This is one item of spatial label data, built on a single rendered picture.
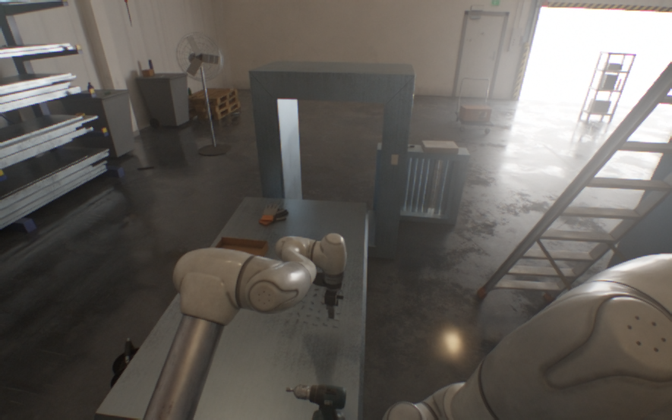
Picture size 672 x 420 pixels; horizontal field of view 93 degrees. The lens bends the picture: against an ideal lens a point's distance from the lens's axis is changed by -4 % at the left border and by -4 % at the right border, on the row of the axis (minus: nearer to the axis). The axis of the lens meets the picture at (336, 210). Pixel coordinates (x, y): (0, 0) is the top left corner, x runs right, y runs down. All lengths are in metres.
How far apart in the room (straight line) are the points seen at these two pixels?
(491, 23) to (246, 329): 9.83
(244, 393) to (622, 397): 1.30
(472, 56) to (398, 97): 8.06
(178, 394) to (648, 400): 0.76
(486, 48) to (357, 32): 3.47
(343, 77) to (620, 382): 2.36
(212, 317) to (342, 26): 9.85
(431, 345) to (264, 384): 1.33
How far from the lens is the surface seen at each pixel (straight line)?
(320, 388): 1.20
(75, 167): 5.18
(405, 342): 2.48
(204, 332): 0.85
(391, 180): 2.72
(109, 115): 5.96
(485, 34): 10.53
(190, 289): 0.86
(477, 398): 0.48
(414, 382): 2.31
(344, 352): 1.56
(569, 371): 0.36
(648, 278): 0.47
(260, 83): 2.68
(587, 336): 0.35
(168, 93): 7.29
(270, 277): 0.76
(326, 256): 1.31
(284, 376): 1.51
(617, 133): 1.81
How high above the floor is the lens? 1.89
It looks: 30 degrees down
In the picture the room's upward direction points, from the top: straight up
